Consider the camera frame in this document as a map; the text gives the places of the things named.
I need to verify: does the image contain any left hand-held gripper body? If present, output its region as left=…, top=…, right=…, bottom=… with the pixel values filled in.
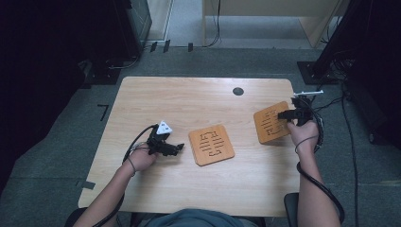
left=146, top=120, right=178, bottom=157

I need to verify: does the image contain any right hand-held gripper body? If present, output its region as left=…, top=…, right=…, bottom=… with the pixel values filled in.
left=290, top=89, right=325, bottom=128

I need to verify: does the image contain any carved wooden coaster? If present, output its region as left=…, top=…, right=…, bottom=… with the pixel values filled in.
left=253, top=100, right=293, bottom=146
left=187, top=123, right=236, bottom=167

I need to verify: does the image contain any person's left hand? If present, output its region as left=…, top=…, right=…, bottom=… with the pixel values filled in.
left=127, top=144, right=159, bottom=173

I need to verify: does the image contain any person's right hand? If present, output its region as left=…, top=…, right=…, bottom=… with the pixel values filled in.
left=286, top=118, right=321, bottom=154

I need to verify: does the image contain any dark right wrist band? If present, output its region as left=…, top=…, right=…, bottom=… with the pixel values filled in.
left=294, top=134, right=320, bottom=153

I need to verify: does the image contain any black angled floor tape mark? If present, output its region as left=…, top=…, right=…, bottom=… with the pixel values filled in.
left=96, top=103, right=110, bottom=123

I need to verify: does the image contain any person's blue-grey shirt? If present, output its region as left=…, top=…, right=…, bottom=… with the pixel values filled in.
left=143, top=207, right=260, bottom=227

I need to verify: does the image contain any grey floor tape patch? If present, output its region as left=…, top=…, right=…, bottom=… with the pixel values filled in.
left=75, top=180, right=96, bottom=191

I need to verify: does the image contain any black chair armrest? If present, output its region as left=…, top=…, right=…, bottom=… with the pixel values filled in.
left=283, top=192, right=301, bottom=222
left=63, top=207, right=88, bottom=227

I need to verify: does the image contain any light wooden desk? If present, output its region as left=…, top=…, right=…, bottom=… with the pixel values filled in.
left=201, top=0, right=352, bottom=49

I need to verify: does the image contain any dark curtain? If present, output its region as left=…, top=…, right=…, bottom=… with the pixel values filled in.
left=0, top=0, right=136, bottom=197
left=311, top=0, right=401, bottom=149

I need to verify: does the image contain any dark glass cabinet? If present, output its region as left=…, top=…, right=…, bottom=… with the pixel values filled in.
left=129, top=0, right=153, bottom=60

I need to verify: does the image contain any white panel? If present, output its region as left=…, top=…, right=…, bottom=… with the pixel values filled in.
left=146, top=0, right=174, bottom=43

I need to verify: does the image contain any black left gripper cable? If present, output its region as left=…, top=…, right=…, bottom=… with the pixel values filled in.
left=91, top=123, right=159, bottom=227

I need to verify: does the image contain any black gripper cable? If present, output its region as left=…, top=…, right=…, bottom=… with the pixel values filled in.
left=91, top=123, right=159, bottom=227
left=296, top=97, right=345, bottom=225

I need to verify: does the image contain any black floor cable pair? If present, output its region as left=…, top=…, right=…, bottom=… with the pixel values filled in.
left=313, top=82, right=345, bottom=114

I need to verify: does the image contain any black stand base plate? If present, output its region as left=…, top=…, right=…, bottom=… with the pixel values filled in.
left=82, top=60, right=123, bottom=86
left=296, top=60, right=340, bottom=86

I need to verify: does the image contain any long black floor cable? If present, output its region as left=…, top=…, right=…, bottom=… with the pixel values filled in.
left=340, top=79, right=361, bottom=227

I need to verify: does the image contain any grey floor cable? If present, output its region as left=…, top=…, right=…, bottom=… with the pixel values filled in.
left=106, top=54, right=140, bottom=71

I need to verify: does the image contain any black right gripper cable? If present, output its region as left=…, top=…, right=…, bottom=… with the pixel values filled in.
left=296, top=97, right=345, bottom=225

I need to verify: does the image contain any black hanging desk cable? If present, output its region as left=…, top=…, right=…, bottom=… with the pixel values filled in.
left=203, top=0, right=222, bottom=48

